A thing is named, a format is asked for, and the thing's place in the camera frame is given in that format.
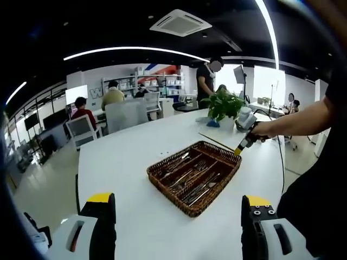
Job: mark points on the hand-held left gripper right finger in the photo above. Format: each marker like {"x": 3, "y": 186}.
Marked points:
{"x": 254, "y": 233}

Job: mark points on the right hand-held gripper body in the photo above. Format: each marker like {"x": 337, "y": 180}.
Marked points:
{"x": 246, "y": 117}

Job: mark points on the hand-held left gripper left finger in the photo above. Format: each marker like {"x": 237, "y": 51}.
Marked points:
{"x": 103, "y": 230}

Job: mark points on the brown wicker utensil storage tray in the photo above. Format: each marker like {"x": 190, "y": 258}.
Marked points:
{"x": 217, "y": 155}

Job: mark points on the steel fork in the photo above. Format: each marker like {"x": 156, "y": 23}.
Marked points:
{"x": 189, "y": 176}
{"x": 202, "y": 165}

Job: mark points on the steel spoon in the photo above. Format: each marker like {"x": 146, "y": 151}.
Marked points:
{"x": 168, "y": 173}
{"x": 185, "y": 155}

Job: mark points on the person's right hand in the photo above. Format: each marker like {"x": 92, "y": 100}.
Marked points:
{"x": 261, "y": 131}

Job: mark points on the green potted plant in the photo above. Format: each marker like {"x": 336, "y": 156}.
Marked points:
{"x": 225, "y": 105}

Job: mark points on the small blue object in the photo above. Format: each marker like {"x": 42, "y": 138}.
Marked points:
{"x": 212, "y": 124}

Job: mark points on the light panel on tripod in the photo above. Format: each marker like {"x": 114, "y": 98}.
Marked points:
{"x": 239, "y": 73}

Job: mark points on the black and white device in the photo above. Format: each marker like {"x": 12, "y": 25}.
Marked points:
{"x": 40, "y": 235}

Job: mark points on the black office chair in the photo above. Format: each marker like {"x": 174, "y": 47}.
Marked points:
{"x": 184, "y": 106}

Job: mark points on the person's black clothing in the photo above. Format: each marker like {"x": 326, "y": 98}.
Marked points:
{"x": 320, "y": 203}

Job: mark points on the shelf with white boxes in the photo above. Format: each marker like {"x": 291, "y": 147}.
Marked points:
{"x": 173, "y": 81}

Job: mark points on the linear ceiling light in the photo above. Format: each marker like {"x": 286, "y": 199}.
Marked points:
{"x": 135, "y": 48}
{"x": 16, "y": 92}
{"x": 274, "y": 40}

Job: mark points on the white mesh office chair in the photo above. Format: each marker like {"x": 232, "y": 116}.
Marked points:
{"x": 151, "y": 98}

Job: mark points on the ceiling air conditioner unit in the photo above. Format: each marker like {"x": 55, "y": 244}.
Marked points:
{"x": 180, "y": 23}

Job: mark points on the grey desk partition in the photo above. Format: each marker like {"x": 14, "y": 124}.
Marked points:
{"x": 126, "y": 116}

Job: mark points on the black monitor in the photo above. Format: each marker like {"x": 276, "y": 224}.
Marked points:
{"x": 55, "y": 118}

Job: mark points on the black television on stand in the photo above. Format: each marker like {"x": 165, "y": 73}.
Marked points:
{"x": 31, "y": 120}

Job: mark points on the white display screen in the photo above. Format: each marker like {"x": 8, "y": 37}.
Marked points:
{"x": 76, "y": 94}

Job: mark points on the white frame office chair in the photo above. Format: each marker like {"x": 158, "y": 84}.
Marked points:
{"x": 81, "y": 130}

